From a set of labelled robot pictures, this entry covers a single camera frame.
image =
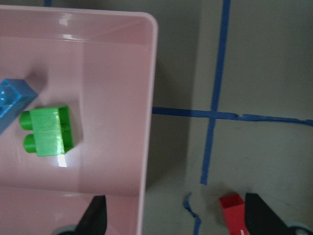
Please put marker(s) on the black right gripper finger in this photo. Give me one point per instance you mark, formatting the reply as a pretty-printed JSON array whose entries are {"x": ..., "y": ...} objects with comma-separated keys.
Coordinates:
[{"x": 260, "y": 219}]

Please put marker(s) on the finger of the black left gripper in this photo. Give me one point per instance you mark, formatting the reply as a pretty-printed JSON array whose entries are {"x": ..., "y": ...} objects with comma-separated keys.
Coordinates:
[{"x": 94, "y": 220}]

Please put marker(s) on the red small block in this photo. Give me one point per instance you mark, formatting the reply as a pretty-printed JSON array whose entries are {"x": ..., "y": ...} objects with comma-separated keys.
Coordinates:
[{"x": 233, "y": 209}]

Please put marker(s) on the green two-stud block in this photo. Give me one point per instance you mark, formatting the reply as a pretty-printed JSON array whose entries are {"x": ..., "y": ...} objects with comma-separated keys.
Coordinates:
[{"x": 51, "y": 131}]

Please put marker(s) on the blue three-stud block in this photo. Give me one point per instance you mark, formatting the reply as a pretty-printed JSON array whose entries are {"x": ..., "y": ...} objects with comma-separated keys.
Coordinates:
[{"x": 15, "y": 96}]

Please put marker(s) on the pink plastic box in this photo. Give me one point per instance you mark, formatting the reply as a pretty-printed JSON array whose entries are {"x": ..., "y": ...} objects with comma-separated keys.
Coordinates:
[{"x": 101, "y": 64}]

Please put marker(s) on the brown paper table cover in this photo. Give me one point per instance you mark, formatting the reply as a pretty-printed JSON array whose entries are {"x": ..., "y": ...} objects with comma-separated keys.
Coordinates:
[{"x": 233, "y": 111}]

